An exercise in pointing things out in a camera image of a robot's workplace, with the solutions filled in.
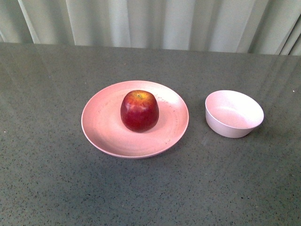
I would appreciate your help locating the red apple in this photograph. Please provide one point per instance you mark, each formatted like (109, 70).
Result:
(139, 111)

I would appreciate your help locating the pink plate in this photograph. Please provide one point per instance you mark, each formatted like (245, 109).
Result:
(102, 125)

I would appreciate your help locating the pale pink bowl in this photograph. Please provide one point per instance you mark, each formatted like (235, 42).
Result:
(232, 114)

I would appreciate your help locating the white curtain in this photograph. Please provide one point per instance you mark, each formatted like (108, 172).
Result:
(242, 26)

